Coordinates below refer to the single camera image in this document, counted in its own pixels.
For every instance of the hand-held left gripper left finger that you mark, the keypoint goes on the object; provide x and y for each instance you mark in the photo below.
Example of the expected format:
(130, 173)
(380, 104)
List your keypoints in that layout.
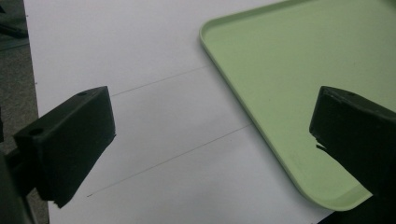
(68, 143)

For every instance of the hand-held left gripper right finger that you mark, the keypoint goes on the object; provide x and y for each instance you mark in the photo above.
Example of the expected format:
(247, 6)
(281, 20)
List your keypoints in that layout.
(358, 137)

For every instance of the light green plastic tray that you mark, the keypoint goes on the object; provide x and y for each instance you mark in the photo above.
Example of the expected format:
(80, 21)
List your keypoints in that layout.
(280, 77)

